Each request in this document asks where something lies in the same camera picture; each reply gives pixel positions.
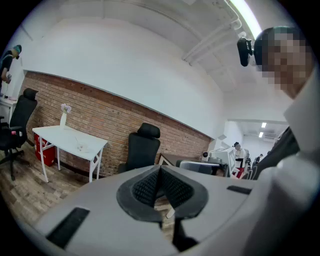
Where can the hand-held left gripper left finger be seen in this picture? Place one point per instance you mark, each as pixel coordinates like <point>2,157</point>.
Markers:
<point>100,212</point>

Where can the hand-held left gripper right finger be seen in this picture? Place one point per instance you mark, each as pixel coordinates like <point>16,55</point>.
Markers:
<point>212,200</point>

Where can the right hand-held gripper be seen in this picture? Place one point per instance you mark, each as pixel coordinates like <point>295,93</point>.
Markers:
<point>295,200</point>

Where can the grey machine housing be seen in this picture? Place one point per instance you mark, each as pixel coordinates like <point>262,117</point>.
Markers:
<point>197,166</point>

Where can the white equipment box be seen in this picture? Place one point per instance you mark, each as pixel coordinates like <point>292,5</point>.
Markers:
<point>228,157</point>

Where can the brown framed board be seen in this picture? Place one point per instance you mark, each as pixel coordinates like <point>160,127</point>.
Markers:
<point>172,158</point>

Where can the small ceiling light panel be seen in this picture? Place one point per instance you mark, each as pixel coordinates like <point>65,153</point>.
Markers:
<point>260,134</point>
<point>263,125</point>

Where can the black office chair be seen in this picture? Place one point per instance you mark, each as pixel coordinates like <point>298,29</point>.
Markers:
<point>143,150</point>
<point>21,112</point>

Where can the red box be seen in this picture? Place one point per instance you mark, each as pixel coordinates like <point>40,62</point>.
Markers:
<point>47,155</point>

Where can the white table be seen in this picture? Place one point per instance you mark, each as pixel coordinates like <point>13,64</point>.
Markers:
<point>62,137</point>

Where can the white vase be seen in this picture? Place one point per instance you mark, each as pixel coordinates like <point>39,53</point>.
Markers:
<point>63,121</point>

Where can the pale purple flowers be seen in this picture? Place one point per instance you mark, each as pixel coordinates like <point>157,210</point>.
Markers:
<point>66,108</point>

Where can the small pink item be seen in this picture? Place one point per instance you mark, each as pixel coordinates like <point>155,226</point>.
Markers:
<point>17,133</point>

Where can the person's face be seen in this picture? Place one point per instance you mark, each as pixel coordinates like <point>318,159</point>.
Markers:
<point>287,70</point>

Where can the white desk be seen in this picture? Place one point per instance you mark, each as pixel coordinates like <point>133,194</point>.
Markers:
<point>6,102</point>

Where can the white ceiling pipe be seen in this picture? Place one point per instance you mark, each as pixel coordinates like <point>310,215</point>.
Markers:
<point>212,36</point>

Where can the long ceiling light strip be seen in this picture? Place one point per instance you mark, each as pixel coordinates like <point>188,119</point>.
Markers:
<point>246,16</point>

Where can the black head-worn camera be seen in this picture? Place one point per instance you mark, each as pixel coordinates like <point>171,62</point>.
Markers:
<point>244,52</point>

